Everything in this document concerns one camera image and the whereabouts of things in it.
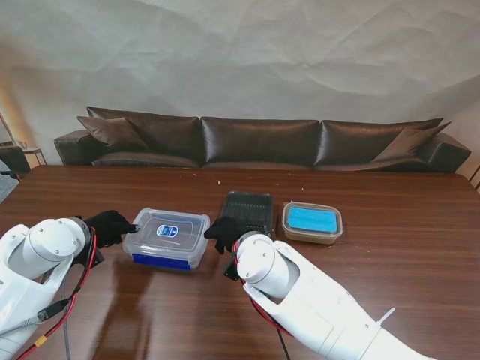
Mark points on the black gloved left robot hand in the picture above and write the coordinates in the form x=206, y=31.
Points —
x=108, y=227

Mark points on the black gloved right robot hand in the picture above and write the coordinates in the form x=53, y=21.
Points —
x=225, y=232

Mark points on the thin clear plastic tray lid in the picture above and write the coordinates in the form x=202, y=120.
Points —
x=251, y=210

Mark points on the clear lid with blue label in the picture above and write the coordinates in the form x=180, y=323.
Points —
x=168, y=228

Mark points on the clear container with blue clips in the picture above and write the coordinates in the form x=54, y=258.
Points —
x=165, y=255

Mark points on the kraft paper food container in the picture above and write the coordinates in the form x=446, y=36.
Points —
x=311, y=238

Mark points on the clear lid with blue insert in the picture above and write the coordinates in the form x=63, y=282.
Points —
x=311, y=219

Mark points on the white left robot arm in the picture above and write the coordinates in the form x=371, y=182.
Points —
x=37, y=262

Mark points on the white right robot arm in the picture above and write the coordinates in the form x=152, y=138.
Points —
x=300, y=292

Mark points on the black ribbed plastic tray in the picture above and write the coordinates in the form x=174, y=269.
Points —
x=251, y=213

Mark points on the brown leather cushion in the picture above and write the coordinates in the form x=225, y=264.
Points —
x=108, y=133
x=408, y=144

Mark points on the dark brown leather sofa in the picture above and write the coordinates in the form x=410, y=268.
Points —
x=258, y=142

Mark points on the small side table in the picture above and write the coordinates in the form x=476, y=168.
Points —
x=33, y=152

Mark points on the black office chair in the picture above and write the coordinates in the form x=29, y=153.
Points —
x=15, y=161

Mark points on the white zip tie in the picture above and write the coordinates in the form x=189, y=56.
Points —
x=386, y=315

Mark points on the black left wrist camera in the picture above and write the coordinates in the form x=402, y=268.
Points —
x=96, y=257

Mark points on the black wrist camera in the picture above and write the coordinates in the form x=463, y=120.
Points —
x=230, y=270
x=96, y=257

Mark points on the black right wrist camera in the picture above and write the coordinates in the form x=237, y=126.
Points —
x=230, y=270

